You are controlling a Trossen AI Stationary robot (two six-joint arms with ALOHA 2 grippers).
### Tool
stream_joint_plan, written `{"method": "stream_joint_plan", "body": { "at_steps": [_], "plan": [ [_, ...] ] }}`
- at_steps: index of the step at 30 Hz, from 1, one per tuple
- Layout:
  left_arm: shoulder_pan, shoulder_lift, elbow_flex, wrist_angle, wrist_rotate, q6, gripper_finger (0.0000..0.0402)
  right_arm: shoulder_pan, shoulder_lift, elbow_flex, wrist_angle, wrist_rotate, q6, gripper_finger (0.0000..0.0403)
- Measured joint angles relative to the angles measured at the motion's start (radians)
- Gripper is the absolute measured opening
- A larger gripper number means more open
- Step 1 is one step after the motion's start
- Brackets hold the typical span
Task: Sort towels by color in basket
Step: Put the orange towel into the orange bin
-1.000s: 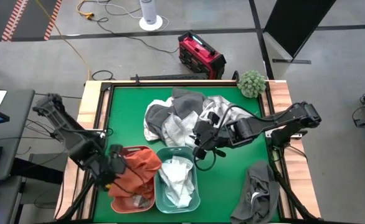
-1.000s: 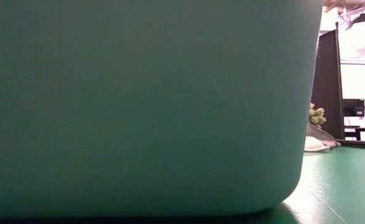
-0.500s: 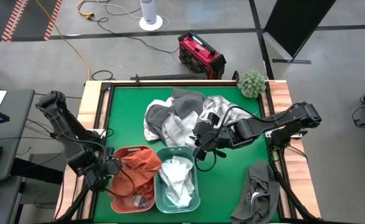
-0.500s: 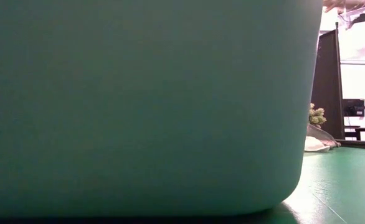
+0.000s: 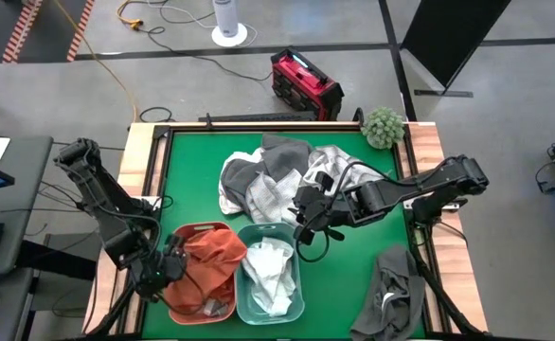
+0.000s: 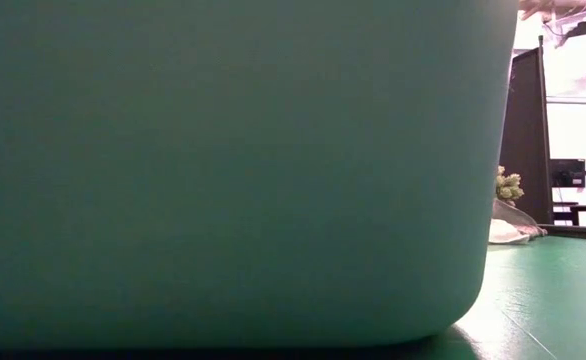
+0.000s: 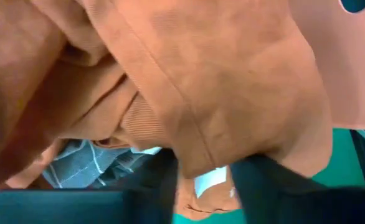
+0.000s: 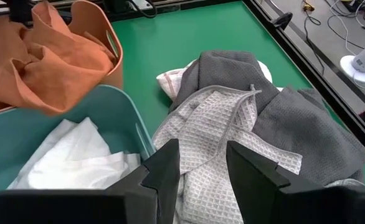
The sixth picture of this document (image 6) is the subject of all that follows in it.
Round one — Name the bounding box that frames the teal plastic basket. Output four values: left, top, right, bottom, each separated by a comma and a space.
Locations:
0, 0, 520, 350

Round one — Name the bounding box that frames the green succulent plant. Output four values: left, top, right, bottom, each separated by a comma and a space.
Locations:
495, 165, 526, 207

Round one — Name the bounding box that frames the black partition panel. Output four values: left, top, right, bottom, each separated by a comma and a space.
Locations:
499, 35, 555, 226

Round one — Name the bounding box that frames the black computer monitor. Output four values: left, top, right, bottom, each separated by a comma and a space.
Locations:
548, 158, 586, 190

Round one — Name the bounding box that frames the black low bench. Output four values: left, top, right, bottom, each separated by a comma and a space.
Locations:
552, 201, 586, 228

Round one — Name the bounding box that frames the black ceiling fixture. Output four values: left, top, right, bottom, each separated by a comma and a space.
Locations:
561, 19, 586, 41

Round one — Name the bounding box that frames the black table edge frame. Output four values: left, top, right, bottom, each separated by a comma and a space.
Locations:
536, 223, 586, 242

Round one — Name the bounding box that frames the gray horizontal rail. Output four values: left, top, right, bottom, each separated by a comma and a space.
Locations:
545, 96, 586, 107

